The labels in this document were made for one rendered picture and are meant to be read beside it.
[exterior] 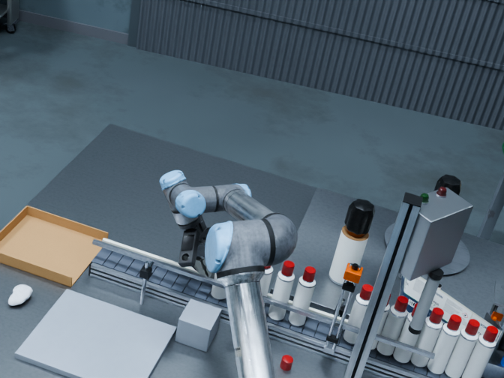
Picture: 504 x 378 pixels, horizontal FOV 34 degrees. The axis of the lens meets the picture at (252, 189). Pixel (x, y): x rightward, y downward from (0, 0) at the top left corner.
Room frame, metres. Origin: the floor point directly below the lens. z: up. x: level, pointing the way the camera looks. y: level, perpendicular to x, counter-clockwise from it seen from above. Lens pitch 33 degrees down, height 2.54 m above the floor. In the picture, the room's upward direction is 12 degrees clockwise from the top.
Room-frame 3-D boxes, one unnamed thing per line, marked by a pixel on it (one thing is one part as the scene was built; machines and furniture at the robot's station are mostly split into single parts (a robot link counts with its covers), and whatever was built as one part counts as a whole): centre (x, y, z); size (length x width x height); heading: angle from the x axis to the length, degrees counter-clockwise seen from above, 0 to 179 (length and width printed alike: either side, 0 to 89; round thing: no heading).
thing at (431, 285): (1.74, -0.52, 1.18); 0.04 x 0.04 x 0.21
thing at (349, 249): (2.16, -0.35, 1.03); 0.09 x 0.09 x 0.30
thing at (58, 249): (2.05, 0.61, 0.85); 0.30 x 0.26 x 0.04; 80
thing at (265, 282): (1.92, -0.08, 0.98); 0.05 x 0.05 x 0.20
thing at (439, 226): (1.77, -0.47, 1.38); 0.17 x 0.10 x 0.19; 135
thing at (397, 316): (1.85, -0.49, 0.98); 0.05 x 0.05 x 0.20
